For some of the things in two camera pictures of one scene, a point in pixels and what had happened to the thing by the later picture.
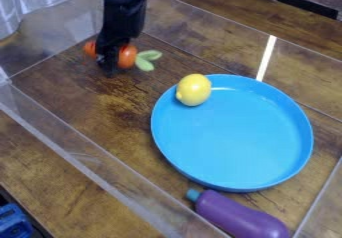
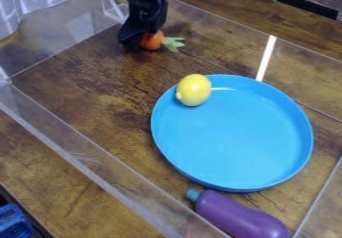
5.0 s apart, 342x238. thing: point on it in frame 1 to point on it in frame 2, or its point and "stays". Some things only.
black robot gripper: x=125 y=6 to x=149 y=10
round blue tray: x=242 y=141 stays
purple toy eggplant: x=238 y=219 stays
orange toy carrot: x=129 y=56 to x=153 y=41
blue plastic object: x=15 y=224 stays
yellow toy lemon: x=194 y=89 stays
